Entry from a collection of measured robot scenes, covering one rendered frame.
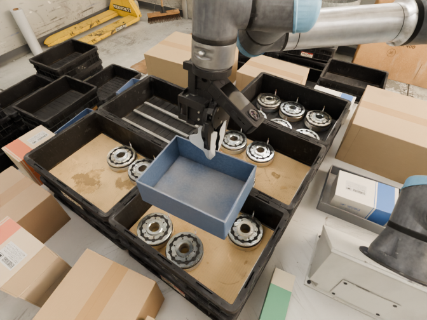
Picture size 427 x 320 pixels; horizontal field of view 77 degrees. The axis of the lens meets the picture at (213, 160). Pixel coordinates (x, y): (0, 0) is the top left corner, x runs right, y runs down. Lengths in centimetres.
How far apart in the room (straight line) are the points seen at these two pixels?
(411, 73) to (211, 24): 316
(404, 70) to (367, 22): 284
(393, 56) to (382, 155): 232
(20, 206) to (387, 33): 106
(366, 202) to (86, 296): 89
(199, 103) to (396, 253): 56
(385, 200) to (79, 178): 105
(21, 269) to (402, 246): 89
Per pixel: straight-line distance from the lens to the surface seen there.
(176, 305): 90
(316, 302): 94
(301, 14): 47
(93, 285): 80
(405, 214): 79
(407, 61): 348
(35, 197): 102
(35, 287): 90
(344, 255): 73
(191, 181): 62
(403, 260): 77
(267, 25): 47
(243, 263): 79
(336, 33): 64
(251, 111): 49
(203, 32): 45
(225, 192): 60
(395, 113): 128
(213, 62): 46
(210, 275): 78
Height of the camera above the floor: 157
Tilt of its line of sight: 49 degrees down
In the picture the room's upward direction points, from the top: straight up
